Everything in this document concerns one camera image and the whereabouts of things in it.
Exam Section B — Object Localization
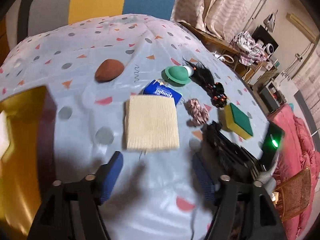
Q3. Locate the pink quilted blanket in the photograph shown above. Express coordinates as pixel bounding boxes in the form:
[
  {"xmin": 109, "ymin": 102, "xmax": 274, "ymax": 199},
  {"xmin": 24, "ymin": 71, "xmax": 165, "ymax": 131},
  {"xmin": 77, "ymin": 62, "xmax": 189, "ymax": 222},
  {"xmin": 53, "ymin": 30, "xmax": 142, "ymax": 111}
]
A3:
[{"xmin": 268, "ymin": 104, "xmax": 319, "ymax": 239}]

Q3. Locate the wooden side table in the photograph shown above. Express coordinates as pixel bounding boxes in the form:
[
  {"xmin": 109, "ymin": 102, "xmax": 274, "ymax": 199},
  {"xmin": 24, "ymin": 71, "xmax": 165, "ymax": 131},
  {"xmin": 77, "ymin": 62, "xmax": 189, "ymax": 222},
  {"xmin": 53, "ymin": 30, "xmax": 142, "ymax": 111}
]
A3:
[{"xmin": 181, "ymin": 22, "xmax": 267, "ymax": 83}]

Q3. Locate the black monitor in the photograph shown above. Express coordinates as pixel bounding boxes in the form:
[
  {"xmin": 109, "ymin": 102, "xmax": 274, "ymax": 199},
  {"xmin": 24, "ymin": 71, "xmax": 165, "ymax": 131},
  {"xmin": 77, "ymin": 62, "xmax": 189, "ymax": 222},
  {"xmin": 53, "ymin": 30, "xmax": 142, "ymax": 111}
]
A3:
[{"xmin": 252, "ymin": 25, "xmax": 279, "ymax": 52}]

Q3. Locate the white round fan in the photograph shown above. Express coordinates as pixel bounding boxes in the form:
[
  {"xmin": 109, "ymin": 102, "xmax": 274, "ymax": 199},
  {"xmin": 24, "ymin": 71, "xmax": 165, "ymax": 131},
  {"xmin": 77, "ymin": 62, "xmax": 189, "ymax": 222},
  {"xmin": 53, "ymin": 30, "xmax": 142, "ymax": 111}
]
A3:
[{"xmin": 264, "ymin": 43, "xmax": 274, "ymax": 55}]

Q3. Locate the brown makeup sponge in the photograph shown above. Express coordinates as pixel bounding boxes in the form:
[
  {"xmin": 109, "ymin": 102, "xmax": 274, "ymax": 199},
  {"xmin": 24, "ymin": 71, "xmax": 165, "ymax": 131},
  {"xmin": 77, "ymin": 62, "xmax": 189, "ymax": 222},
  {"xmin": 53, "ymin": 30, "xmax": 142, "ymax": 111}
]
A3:
[{"xmin": 95, "ymin": 59, "xmax": 125, "ymax": 83}]

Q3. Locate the wicker chair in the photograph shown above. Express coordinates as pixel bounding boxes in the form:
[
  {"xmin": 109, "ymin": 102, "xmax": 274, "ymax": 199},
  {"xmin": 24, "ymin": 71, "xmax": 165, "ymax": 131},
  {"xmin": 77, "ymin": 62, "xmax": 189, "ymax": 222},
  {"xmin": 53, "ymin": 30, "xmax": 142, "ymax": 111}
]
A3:
[{"xmin": 274, "ymin": 167, "xmax": 311, "ymax": 222}]

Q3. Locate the blue Tempo tissue pack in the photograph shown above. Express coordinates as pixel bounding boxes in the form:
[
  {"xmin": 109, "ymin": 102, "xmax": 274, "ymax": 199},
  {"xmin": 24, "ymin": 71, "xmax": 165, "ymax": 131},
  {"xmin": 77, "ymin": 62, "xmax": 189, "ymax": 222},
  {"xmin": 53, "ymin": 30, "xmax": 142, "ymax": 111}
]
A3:
[{"xmin": 142, "ymin": 80, "xmax": 182, "ymax": 105}]

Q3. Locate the gold tray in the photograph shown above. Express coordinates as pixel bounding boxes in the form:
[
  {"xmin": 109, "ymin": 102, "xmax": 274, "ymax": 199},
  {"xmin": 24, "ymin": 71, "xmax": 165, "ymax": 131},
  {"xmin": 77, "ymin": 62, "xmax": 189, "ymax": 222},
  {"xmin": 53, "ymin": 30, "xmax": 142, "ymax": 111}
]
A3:
[{"xmin": 1, "ymin": 86, "xmax": 56, "ymax": 239}]

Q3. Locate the plaid clothes pile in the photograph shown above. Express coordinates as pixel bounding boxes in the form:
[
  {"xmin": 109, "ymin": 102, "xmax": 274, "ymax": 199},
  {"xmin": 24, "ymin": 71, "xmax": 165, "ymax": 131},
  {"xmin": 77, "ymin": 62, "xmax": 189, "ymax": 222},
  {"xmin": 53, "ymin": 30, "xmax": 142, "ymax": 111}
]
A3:
[{"xmin": 231, "ymin": 31, "xmax": 267, "ymax": 66}]

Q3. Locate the pink patterned curtain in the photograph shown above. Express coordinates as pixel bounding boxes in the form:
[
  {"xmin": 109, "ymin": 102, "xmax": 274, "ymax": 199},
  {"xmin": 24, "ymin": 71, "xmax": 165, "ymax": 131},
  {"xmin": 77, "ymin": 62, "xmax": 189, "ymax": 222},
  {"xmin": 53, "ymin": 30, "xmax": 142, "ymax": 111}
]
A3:
[{"xmin": 171, "ymin": 0, "xmax": 254, "ymax": 42}]

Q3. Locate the cream knitted cloth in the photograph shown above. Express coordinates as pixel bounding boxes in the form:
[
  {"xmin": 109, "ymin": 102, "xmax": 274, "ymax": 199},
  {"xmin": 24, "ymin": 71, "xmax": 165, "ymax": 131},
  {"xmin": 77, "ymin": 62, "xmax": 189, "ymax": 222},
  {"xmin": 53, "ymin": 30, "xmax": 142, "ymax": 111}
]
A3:
[{"xmin": 125, "ymin": 95, "xmax": 180, "ymax": 152}]

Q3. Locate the patterned plastic tablecloth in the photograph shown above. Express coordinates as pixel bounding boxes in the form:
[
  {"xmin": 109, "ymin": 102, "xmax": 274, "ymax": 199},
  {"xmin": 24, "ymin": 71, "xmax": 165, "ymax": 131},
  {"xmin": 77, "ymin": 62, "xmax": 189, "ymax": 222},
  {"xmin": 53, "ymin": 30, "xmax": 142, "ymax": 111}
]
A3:
[{"xmin": 1, "ymin": 14, "xmax": 268, "ymax": 239}]

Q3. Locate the grey yellow blue chair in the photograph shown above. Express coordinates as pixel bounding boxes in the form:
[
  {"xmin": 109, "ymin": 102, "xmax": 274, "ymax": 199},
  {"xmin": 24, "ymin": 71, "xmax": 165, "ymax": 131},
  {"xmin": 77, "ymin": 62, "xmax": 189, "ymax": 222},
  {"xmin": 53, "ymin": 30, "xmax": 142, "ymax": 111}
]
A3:
[{"xmin": 17, "ymin": 0, "xmax": 175, "ymax": 42}]

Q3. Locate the black beaded hair braid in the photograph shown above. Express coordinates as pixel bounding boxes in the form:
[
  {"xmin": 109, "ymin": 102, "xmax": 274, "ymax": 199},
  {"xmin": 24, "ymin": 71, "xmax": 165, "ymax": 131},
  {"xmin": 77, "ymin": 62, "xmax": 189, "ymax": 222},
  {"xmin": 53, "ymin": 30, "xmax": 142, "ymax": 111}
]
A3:
[{"xmin": 184, "ymin": 60, "xmax": 227, "ymax": 108}]

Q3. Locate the yellow green scrubbing sponge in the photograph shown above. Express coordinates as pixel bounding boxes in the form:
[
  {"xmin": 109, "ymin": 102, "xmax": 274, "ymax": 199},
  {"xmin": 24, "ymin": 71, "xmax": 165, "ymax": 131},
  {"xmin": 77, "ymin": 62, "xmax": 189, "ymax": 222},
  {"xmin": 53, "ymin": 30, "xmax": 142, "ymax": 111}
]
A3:
[{"xmin": 224, "ymin": 103, "xmax": 253, "ymax": 140}]

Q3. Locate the low shelf unit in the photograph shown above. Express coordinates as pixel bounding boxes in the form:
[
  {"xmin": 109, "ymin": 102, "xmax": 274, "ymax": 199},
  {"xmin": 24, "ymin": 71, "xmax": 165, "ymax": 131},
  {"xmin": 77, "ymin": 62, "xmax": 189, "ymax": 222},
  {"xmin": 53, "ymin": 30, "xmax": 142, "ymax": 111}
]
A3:
[{"xmin": 258, "ymin": 79, "xmax": 298, "ymax": 113}]

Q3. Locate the pink satin scrunchie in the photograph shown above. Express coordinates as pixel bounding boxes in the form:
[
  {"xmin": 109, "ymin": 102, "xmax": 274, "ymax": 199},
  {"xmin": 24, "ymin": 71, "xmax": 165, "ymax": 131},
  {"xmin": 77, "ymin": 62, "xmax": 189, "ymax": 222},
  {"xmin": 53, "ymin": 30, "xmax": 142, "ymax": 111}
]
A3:
[{"xmin": 184, "ymin": 99, "xmax": 209, "ymax": 127}]

